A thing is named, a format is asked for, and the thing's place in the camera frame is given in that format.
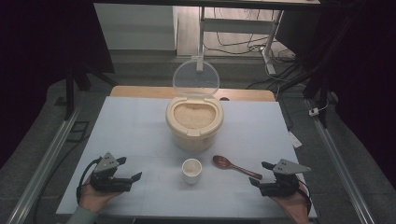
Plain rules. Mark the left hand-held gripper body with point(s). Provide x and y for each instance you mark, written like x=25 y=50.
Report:
x=107 y=182

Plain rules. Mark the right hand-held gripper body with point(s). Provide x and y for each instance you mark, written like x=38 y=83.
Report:
x=280 y=183

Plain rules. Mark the brown wooden spoon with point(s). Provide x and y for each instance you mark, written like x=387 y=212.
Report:
x=221 y=162

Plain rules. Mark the white cup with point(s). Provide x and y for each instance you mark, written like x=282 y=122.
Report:
x=191 y=174

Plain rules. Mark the beige rice container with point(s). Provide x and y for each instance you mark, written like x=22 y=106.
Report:
x=193 y=140

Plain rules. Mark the person's left hand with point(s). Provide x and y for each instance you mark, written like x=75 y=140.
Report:
x=95 y=199

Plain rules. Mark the person's right hand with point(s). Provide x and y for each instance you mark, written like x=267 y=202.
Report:
x=294 y=207

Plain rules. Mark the white table mat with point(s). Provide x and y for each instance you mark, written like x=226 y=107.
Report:
x=130 y=130

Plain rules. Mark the white paper tag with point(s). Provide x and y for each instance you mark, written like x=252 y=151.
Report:
x=295 y=140

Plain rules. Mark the small white adapter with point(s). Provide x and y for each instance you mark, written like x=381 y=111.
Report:
x=313 y=112

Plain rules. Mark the uncooked rice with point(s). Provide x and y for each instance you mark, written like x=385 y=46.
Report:
x=194 y=115

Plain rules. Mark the black stand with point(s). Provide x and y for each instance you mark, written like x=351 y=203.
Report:
x=70 y=93

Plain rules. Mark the clear round container lid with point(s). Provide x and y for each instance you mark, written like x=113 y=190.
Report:
x=196 y=77

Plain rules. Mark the white cabinet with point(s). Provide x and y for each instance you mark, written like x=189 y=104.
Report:
x=134 y=28

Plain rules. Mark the black floor frame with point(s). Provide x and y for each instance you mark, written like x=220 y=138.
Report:
x=74 y=132

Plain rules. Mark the aluminium frame rail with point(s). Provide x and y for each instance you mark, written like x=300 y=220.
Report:
x=339 y=168
x=43 y=165

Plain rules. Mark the white desk frame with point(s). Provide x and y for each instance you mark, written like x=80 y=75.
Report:
x=236 y=26

